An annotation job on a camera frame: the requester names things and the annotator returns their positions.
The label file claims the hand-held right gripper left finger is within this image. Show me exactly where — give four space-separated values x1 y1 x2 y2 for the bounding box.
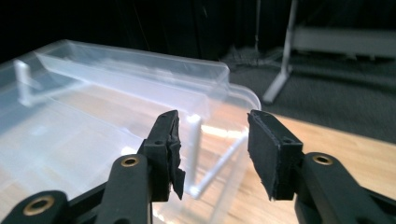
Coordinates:
102 109 187 224

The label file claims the clear plastic storage box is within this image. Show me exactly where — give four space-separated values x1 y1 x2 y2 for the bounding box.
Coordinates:
0 39 262 224

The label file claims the grey metal desk frame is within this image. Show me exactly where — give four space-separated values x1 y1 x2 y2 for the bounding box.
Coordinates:
261 0 396 105

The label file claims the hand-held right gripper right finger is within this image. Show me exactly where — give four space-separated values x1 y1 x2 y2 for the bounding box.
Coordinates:
247 109 387 224

